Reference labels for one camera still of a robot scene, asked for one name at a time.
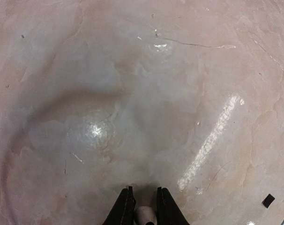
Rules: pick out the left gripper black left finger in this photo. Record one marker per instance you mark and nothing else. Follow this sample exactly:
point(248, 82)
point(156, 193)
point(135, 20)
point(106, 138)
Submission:
point(122, 212)

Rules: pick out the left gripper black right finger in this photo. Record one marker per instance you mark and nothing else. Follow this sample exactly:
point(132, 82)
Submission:
point(168, 212)

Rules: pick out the white earbud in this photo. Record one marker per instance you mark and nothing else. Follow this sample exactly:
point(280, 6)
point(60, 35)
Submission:
point(145, 215)

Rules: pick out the small black square marker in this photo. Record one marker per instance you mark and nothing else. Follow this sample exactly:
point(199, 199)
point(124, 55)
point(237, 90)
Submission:
point(268, 200)

